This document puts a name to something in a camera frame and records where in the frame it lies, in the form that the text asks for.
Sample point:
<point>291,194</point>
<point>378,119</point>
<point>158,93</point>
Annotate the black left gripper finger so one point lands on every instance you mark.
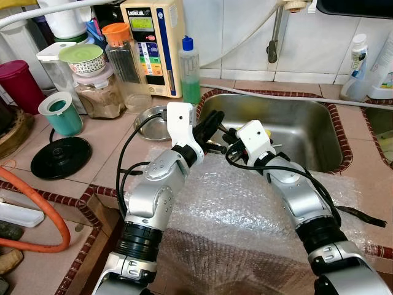
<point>209,121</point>
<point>217,133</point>

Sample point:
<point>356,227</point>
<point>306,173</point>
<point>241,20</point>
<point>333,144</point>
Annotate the pale chopsticks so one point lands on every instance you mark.
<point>277,145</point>

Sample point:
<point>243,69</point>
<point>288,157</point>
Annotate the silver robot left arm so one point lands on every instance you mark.
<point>150,196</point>

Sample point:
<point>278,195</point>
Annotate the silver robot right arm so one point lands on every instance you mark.
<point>301,196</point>

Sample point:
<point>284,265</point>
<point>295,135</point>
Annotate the green dish soap bottle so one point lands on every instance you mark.
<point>190,86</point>

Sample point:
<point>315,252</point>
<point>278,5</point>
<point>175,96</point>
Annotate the small steel plate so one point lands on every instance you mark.
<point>147,123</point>

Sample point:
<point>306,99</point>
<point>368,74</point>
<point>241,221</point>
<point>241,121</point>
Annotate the steel sink basin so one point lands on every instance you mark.
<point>381,120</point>
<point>295,123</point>

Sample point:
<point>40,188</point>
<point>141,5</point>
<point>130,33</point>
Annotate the beige water ionizer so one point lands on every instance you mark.
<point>166,61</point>

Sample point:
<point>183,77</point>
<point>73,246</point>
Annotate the clear bubble wrap sheet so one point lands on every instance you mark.
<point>245,227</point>

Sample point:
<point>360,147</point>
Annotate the brown powder jar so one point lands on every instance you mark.
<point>98,101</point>

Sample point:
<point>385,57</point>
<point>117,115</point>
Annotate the orange lid clear jar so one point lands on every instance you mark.
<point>116,34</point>

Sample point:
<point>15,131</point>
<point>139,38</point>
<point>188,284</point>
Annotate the teal cup white rim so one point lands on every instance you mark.
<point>64,120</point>

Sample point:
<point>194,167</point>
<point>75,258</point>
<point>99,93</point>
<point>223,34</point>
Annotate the black round kettle base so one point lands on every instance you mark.
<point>61,158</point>

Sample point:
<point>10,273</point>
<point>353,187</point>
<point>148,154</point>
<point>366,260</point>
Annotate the white spray bottle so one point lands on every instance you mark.
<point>358,52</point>

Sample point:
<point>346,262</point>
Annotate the large white detergent bottle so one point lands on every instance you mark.
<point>382,80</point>

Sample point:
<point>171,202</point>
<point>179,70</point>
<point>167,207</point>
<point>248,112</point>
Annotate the white lid clear container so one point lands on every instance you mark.
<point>52,52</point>

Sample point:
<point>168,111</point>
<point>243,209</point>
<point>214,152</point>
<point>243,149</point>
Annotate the white plastic jug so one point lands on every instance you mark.
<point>64,21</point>

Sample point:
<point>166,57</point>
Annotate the maroon plastic canister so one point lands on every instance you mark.
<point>21,89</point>

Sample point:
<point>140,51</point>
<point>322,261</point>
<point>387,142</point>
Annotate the white power strip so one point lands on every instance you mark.
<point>21,215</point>

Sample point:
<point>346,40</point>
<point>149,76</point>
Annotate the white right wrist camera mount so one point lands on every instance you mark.
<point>255,138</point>

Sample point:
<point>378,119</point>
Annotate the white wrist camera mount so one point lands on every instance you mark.
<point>181,123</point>
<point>255,138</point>

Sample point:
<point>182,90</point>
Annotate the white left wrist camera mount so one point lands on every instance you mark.
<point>181,123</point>

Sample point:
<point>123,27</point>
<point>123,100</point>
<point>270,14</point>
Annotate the beige wall faucet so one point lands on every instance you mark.
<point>295,5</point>

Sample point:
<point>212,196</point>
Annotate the black wall appliance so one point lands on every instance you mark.
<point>356,7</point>

